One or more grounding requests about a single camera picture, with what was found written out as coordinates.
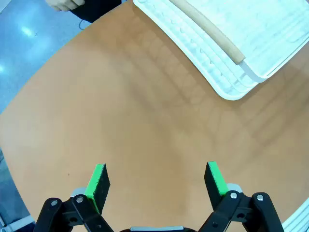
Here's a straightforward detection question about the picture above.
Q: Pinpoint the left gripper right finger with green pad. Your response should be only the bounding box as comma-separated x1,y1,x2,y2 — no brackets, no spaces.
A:
197,161,284,232

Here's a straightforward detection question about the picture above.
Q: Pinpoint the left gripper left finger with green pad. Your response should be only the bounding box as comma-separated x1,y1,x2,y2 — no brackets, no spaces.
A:
32,163,114,232

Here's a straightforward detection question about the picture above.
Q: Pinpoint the person's bare hand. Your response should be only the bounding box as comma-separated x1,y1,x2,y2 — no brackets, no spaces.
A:
45,0,85,12

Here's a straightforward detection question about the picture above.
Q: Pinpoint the grey metal shelf cart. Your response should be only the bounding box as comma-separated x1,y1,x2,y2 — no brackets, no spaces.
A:
0,149,35,232

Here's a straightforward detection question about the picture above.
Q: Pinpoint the white ribbed drain tray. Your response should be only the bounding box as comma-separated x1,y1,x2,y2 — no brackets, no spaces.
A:
132,0,269,101

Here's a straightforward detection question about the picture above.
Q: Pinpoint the white dish rack basket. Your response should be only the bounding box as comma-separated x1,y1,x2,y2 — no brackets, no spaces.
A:
169,0,309,83

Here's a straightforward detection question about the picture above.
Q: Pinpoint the person's dark clothed body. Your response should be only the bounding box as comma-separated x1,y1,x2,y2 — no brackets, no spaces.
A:
70,0,122,24

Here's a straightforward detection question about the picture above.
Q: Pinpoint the tan wooden rack handle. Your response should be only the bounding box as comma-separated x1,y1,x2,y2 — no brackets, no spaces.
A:
169,0,246,65

